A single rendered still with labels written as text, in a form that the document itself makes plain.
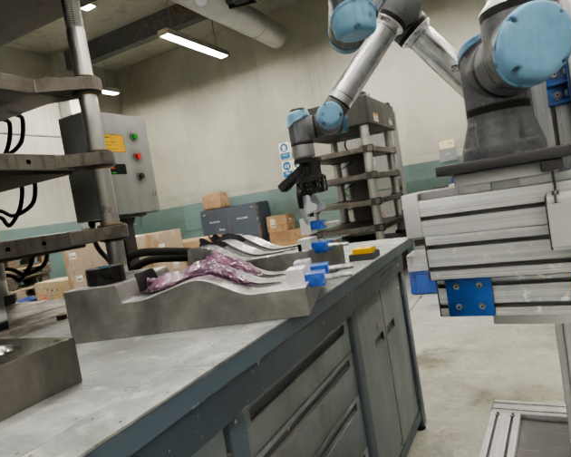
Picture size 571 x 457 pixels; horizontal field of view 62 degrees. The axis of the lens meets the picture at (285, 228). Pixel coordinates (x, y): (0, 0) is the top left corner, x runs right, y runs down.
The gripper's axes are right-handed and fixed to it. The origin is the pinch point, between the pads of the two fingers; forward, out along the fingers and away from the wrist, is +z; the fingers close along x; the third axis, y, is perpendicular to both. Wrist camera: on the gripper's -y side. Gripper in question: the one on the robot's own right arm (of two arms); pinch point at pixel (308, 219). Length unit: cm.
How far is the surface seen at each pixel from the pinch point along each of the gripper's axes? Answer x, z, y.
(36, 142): 408, -177, -659
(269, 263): -36.1, 8.1, 3.1
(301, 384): -52, 34, 15
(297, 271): -59, 7, 22
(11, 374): -107, 10, 2
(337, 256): -16.0, 10.8, 14.4
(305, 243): -31.6, 4.5, 12.3
